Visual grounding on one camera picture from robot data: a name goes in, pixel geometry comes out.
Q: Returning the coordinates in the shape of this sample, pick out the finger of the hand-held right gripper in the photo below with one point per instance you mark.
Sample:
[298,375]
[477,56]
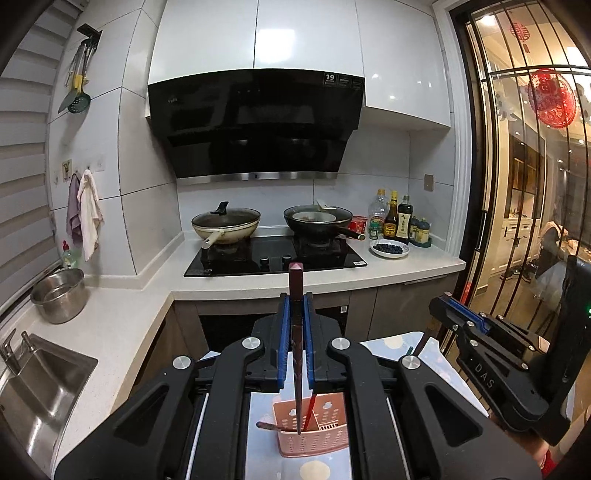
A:
[445,311]
[471,314]

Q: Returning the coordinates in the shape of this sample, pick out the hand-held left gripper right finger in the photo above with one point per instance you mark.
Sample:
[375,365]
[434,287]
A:
[308,341]

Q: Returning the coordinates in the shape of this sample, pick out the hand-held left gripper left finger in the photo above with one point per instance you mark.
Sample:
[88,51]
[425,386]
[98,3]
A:
[284,341]

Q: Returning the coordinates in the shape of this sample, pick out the dark maroon chopstick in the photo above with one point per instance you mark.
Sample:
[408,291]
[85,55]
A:
[296,295]

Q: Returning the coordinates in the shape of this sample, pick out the brown chopstick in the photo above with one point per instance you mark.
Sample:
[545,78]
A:
[265,424]

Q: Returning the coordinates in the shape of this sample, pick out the pink perforated utensil holder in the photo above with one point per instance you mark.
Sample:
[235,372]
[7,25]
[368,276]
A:
[318,438]

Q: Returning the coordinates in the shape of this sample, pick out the person's right hand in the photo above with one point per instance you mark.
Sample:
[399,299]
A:
[538,450]

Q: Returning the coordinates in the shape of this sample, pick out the kitchen base cabinet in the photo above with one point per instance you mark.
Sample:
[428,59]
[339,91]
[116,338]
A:
[392,309]

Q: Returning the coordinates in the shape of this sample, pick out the small dark condiment jars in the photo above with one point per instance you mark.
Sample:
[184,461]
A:
[421,233]

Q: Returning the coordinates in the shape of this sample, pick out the black gas stove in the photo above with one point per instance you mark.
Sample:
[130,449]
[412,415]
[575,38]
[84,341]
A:
[272,259]

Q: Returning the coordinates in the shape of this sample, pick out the white plate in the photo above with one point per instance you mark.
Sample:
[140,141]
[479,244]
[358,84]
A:
[390,249]

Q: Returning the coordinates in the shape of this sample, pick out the dark sauce bottle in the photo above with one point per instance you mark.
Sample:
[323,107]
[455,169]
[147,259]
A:
[405,221]

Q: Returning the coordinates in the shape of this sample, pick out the yellow cap sauce bottle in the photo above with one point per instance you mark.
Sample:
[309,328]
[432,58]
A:
[391,221]

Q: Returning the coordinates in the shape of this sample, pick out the black wok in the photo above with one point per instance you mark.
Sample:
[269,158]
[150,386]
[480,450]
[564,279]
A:
[318,226]

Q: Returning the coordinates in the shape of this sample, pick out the clear oil bottle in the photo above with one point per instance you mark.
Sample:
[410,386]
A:
[378,212]

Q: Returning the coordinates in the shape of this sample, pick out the red food packet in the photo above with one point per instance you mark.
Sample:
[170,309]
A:
[359,225]

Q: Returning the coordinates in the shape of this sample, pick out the cream pan with lid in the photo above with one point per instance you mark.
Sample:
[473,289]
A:
[231,228]

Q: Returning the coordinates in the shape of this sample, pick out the glass sliding door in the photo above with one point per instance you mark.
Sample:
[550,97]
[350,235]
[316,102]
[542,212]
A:
[498,184]

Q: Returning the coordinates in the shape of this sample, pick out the black range hood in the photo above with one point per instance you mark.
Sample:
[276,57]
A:
[254,124]

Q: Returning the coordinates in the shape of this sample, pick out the steel pot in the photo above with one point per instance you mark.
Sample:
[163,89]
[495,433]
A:
[60,300]

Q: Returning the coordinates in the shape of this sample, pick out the large red paper decoration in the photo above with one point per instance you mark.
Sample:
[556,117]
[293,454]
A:
[551,97]

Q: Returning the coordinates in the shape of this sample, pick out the white hanging towel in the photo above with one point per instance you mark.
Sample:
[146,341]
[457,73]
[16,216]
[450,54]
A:
[90,214]

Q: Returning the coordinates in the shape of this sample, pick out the green dish soap bottle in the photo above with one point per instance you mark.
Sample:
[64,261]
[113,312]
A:
[68,256]

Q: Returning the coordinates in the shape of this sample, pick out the steel sink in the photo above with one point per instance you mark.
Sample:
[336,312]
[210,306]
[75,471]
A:
[46,392]

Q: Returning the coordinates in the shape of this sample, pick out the purple hanging towel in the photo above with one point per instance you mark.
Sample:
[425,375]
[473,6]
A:
[72,217]

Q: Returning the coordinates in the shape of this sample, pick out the steel faucet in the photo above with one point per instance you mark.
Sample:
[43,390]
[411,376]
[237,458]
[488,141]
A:
[11,350]

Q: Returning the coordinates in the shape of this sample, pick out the small red paper decoration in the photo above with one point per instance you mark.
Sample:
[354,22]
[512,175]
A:
[521,34]

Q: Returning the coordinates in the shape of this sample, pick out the window blind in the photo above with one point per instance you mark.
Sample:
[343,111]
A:
[23,184]

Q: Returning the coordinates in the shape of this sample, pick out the white upper cabinet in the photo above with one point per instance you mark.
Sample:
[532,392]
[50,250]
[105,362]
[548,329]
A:
[304,32]

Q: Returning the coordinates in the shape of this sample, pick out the green slotted spoon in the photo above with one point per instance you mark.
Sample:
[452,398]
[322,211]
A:
[79,101]

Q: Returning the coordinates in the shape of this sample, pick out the grey spatula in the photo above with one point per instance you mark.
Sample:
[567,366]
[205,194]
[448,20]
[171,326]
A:
[64,104]

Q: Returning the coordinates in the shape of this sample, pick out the wall socket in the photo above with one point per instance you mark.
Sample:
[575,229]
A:
[429,182]

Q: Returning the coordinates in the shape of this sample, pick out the black wall hook rack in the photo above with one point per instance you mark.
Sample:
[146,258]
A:
[90,33]

